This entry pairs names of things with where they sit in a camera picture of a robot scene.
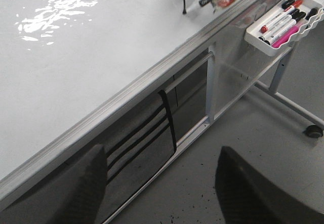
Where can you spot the red capped white marker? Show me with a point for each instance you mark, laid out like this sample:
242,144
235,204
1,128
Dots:
288,11

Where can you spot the grey metal whiteboard stand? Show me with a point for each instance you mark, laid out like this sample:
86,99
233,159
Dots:
146,86

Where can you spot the black marker far side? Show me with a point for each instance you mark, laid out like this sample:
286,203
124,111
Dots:
311,13

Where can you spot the white black-tipped whiteboard marker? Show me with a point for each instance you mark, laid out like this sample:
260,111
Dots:
202,2

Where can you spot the grey fabric pocket organizer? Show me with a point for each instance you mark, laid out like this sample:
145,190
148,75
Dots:
139,143

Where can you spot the black capped white marker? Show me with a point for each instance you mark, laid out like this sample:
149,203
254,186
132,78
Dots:
283,29

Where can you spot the grey perforated pegboard panel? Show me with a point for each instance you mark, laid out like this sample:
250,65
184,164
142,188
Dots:
236,64

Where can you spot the white plastic marker tray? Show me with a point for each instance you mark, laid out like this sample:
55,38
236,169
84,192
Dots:
254,37

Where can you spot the black caster wheel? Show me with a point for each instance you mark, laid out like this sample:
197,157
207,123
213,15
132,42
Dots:
314,131

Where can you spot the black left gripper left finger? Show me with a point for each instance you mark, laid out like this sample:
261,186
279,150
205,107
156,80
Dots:
71,194

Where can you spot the pink marker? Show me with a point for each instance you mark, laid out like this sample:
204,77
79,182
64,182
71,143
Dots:
283,39

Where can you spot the orange capped marker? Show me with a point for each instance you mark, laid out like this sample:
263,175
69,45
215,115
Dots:
297,3

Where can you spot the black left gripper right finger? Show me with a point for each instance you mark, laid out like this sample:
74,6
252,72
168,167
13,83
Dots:
246,196

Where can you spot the white glossy whiteboard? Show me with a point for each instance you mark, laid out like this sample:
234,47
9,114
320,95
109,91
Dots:
67,65

